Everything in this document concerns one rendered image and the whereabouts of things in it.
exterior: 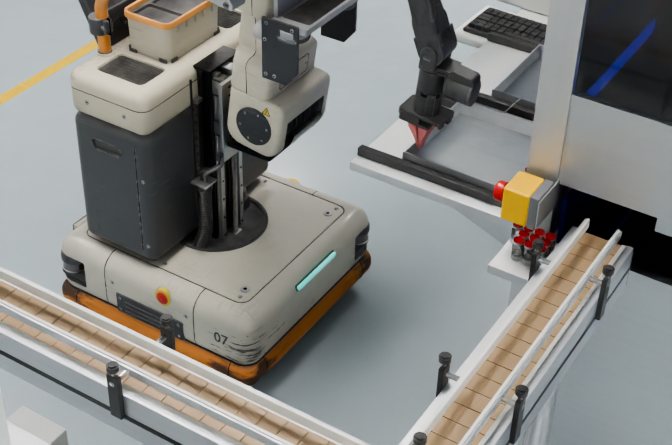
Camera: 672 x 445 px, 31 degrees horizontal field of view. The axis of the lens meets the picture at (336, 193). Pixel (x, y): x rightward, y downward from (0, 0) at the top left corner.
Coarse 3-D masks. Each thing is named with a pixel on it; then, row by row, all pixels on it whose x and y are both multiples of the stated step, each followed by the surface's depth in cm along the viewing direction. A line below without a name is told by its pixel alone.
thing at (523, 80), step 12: (540, 48) 296; (528, 60) 292; (540, 60) 296; (516, 72) 287; (528, 72) 291; (504, 84) 283; (516, 84) 287; (528, 84) 287; (504, 96) 277; (516, 96) 276; (528, 96) 282
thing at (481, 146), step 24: (456, 120) 273; (480, 120) 273; (504, 120) 270; (432, 144) 265; (456, 144) 265; (480, 144) 265; (504, 144) 265; (528, 144) 266; (432, 168) 254; (456, 168) 257; (480, 168) 258; (504, 168) 258
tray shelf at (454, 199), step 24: (480, 48) 301; (504, 48) 301; (480, 72) 291; (504, 72) 292; (528, 120) 274; (384, 144) 265; (408, 144) 265; (360, 168) 258; (384, 168) 257; (432, 192) 251; (456, 192) 251; (480, 216) 247
